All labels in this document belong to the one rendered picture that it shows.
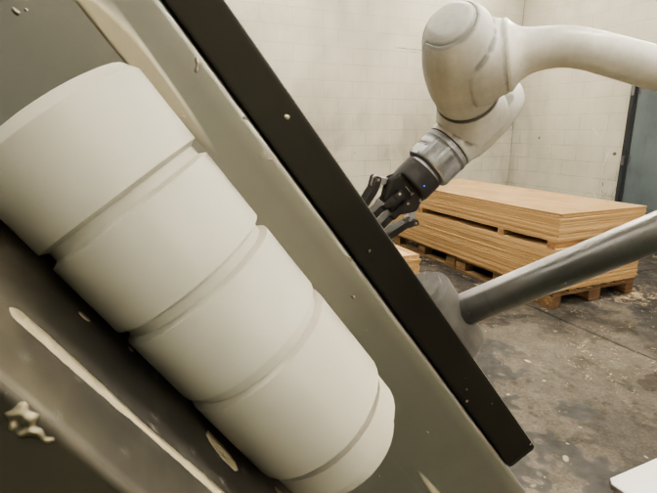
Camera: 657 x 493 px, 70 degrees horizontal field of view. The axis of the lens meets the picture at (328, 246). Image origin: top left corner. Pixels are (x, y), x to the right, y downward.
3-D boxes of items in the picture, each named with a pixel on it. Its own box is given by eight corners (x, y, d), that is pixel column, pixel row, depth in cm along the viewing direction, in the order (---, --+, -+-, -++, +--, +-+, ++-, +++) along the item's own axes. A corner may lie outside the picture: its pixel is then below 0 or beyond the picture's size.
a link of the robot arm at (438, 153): (421, 125, 85) (398, 149, 85) (448, 131, 77) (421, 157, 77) (448, 160, 89) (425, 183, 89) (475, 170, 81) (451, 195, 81)
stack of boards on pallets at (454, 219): (635, 292, 420) (649, 205, 401) (548, 310, 379) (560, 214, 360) (457, 236, 638) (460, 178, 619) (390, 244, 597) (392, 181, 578)
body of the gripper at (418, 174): (427, 182, 88) (392, 217, 89) (402, 150, 85) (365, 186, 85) (449, 191, 82) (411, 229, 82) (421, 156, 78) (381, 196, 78)
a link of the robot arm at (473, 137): (432, 148, 90) (416, 106, 79) (491, 89, 90) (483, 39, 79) (475, 177, 85) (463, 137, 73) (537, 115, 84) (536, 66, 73)
